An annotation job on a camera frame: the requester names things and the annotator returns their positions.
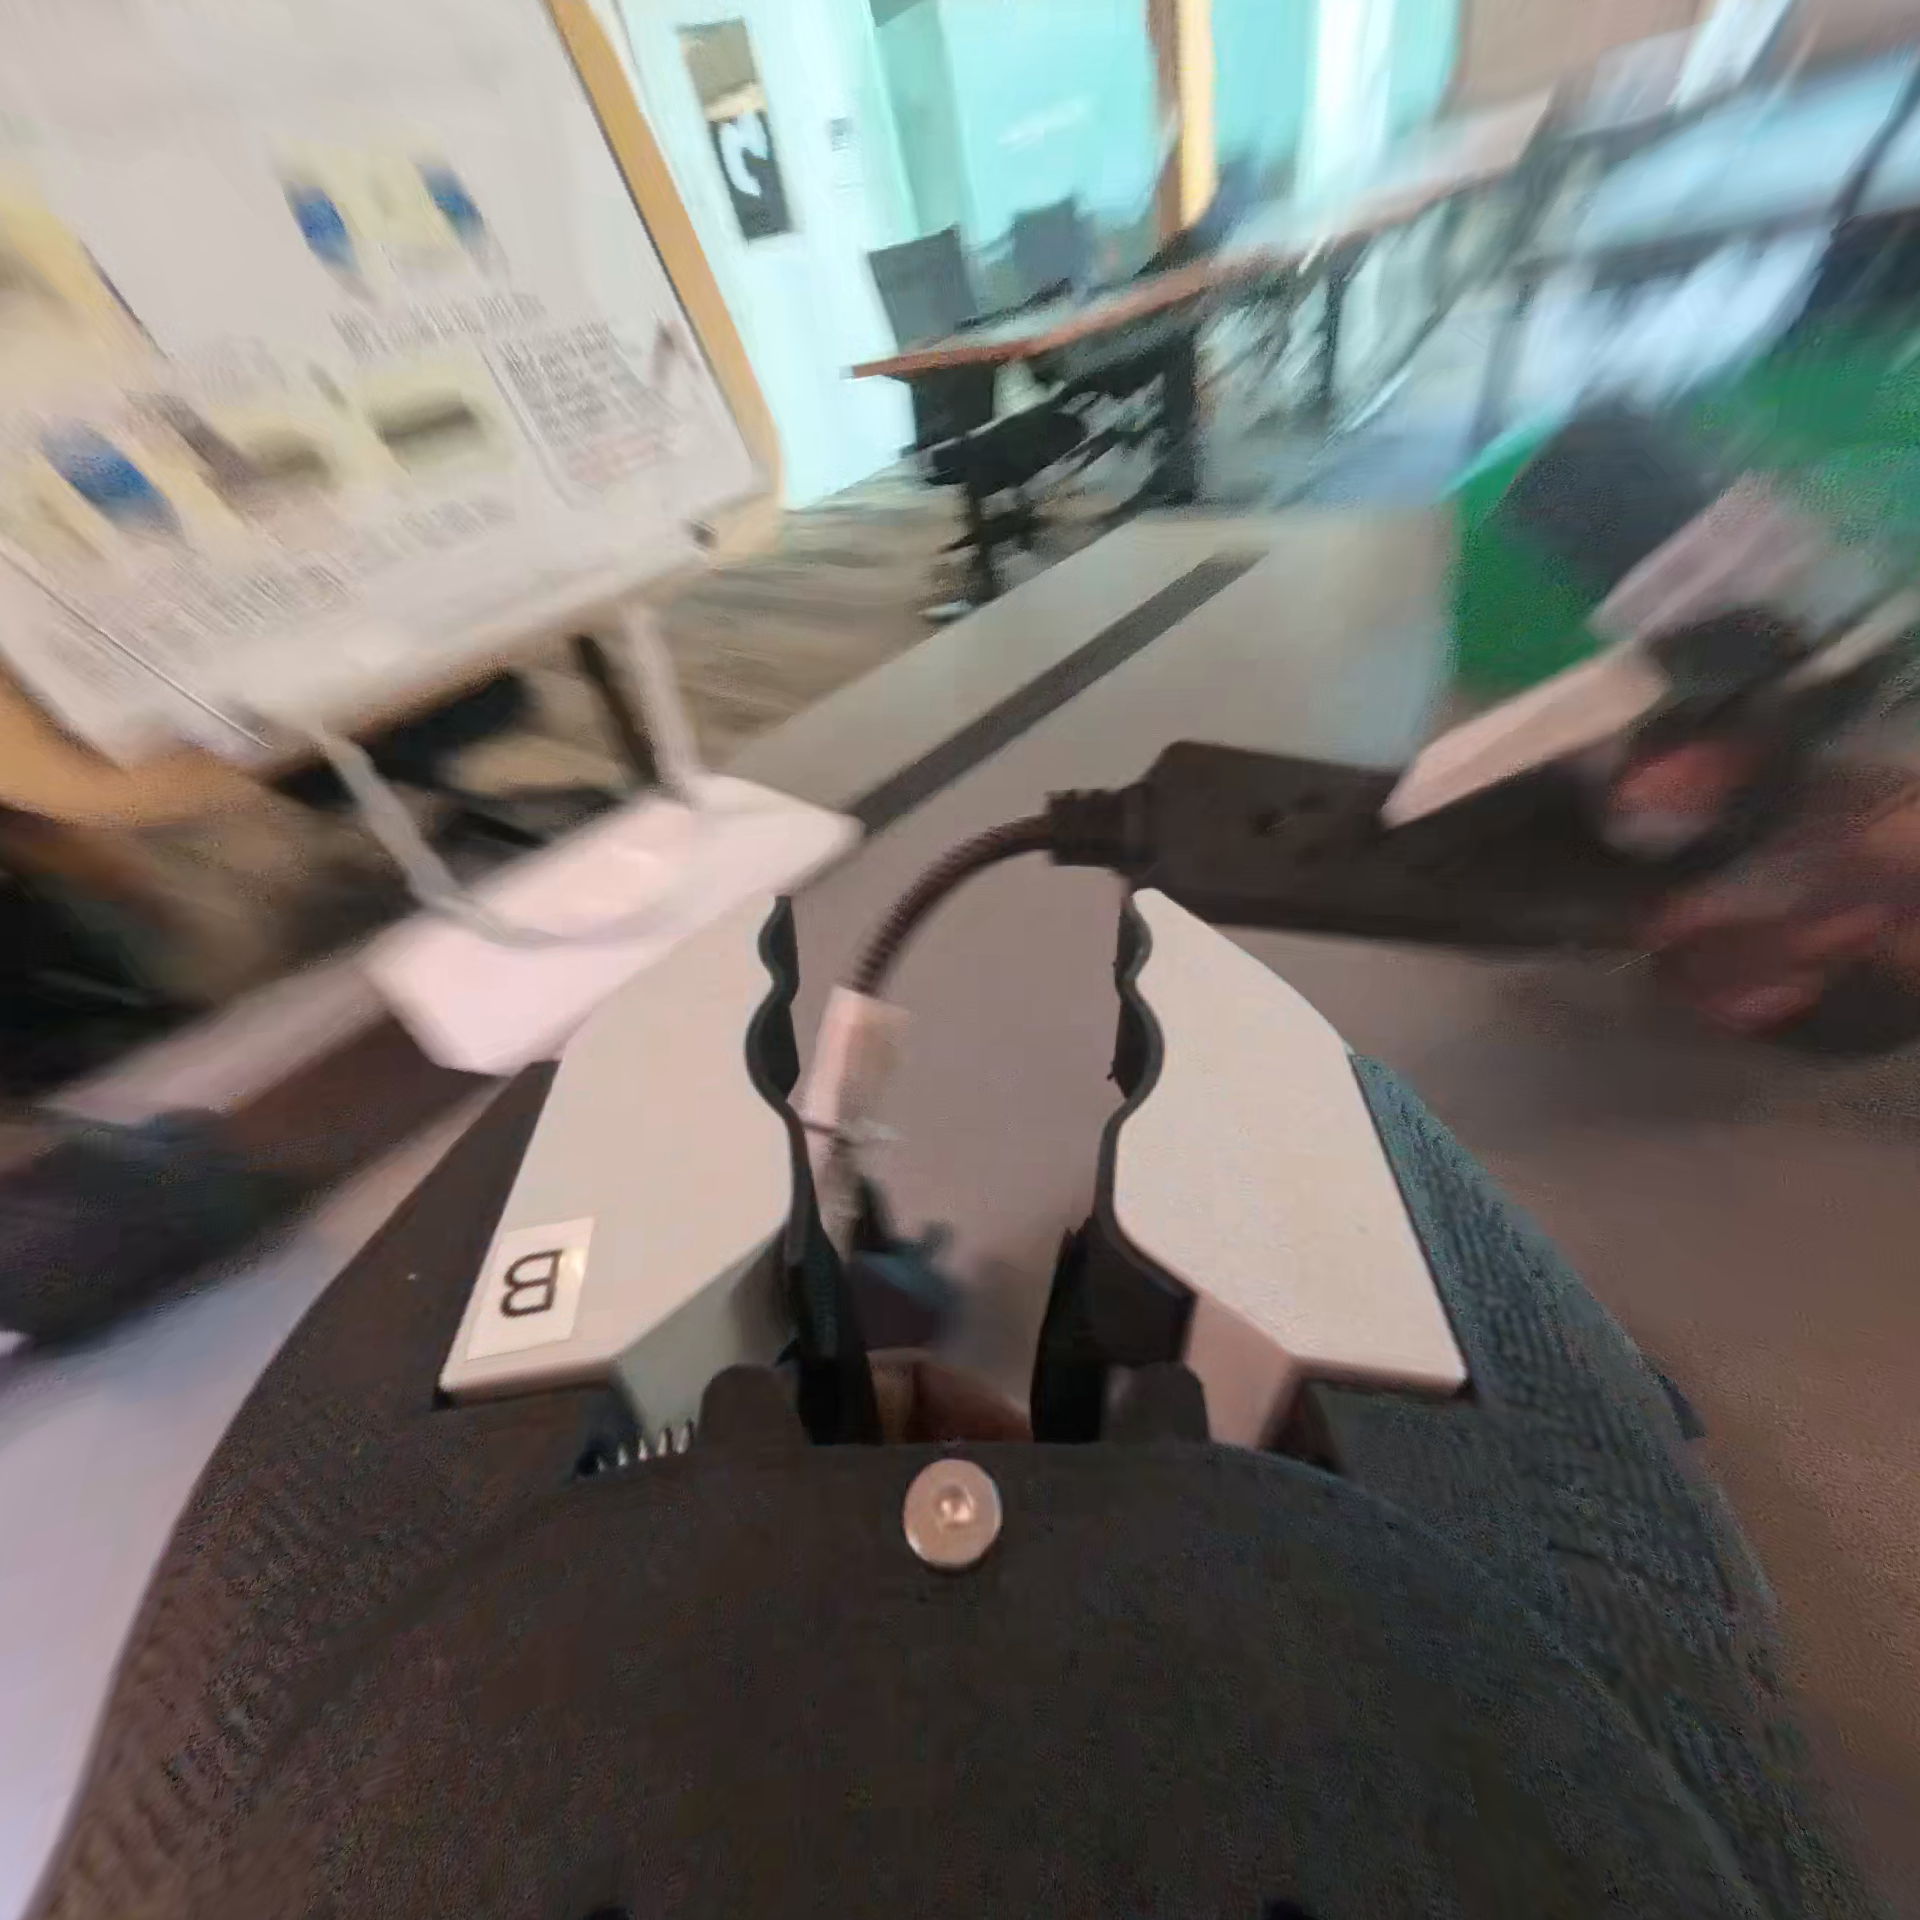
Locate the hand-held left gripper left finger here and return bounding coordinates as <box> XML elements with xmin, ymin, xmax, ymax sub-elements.
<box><xmin>440</xmin><ymin>896</ymin><xmax>881</xmax><ymax>1442</ymax></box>

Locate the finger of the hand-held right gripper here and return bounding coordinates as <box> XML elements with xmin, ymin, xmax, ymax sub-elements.
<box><xmin>1381</xmin><ymin>646</ymin><xmax>1674</xmax><ymax>830</ymax></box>

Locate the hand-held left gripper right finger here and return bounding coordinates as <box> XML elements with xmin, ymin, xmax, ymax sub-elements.
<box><xmin>1031</xmin><ymin>888</ymin><xmax>1469</xmax><ymax>1446</ymax></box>

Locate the braided power strip cord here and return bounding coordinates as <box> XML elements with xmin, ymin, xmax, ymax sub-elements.
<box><xmin>791</xmin><ymin>809</ymin><xmax>1074</xmax><ymax>1354</ymax></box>

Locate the black power strip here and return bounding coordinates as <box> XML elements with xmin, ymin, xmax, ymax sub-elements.
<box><xmin>1048</xmin><ymin>739</ymin><xmax>1660</xmax><ymax>959</ymax></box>

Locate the person's right hand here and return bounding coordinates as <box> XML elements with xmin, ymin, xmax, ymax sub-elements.
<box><xmin>1599</xmin><ymin>720</ymin><xmax>1920</xmax><ymax>1051</ymax></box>

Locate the green plastic bin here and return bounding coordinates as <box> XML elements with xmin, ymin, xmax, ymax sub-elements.
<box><xmin>1440</xmin><ymin>271</ymin><xmax>1920</xmax><ymax>722</ymax></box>

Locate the wooden desk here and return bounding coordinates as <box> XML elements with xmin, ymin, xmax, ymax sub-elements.
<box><xmin>848</xmin><ymin>240</ymin><xmax>1338</xmax><ymax>505</ymax></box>

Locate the black office chair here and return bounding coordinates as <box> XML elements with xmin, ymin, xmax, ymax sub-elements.
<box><xmin>866</xmin><ymin>225</ymin><xmax>1202</xmax><ymax>601</ymax></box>

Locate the large research poster board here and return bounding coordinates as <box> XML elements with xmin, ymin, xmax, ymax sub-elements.
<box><xmin>0</xmin><ymin>0</ymin><xmax>785</xmax><ymax>760</ymax></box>

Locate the black and white wall poster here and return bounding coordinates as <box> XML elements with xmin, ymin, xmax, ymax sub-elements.
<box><xmin>675</xmin><ymin>17</ymin><xmax>799</xmax><ymax>242</ymax></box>

